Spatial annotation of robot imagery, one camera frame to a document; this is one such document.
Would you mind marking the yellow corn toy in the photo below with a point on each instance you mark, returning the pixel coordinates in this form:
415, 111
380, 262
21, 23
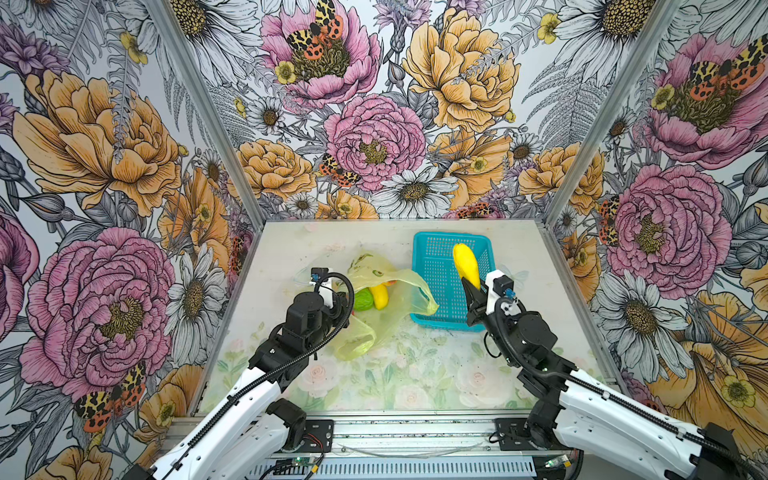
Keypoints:
466, 264

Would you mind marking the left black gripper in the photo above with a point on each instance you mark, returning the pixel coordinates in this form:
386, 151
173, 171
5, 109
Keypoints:
340, 307

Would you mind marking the right aluminium corner post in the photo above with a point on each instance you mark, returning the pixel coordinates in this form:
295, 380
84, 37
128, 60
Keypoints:
646, 46

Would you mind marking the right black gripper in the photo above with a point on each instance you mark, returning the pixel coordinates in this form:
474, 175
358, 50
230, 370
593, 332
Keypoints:
478, 301

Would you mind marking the white vented cable duct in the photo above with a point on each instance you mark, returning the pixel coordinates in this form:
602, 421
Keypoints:
515, 467

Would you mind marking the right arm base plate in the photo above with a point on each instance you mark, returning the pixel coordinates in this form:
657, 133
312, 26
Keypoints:
512, 434

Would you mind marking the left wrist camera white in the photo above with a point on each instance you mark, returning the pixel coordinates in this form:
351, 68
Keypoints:
319, 277

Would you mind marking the yellow-green plastic bag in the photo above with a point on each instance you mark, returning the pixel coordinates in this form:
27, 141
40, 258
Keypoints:
371, 329

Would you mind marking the aluminium front rail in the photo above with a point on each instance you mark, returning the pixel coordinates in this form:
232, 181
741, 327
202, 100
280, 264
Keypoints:
389, 434

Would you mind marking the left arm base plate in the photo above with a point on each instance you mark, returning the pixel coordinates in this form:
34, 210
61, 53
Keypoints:
317, 437

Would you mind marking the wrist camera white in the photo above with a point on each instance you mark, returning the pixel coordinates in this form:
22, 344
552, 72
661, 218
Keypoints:
319, 277
504, 288

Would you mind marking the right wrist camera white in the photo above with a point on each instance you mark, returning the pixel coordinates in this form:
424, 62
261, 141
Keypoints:
504, 288

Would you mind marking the aluminium corner post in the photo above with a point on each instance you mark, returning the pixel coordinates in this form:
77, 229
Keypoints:
172, 36
646, 46

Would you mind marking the teal plastic basket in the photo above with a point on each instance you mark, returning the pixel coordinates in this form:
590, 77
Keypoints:
432, 260

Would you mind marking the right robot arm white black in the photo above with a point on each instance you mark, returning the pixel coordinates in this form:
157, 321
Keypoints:
575, 410

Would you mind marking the green fruit toy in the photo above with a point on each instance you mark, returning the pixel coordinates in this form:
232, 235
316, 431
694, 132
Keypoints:
364, 300

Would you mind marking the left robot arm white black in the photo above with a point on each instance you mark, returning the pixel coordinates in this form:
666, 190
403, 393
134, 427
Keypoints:
257, 392

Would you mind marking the yellow lemon toy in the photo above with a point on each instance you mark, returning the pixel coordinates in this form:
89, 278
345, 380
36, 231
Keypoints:
381, 296

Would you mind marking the left aluminium corner post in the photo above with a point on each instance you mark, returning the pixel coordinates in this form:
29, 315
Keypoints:
172, 36

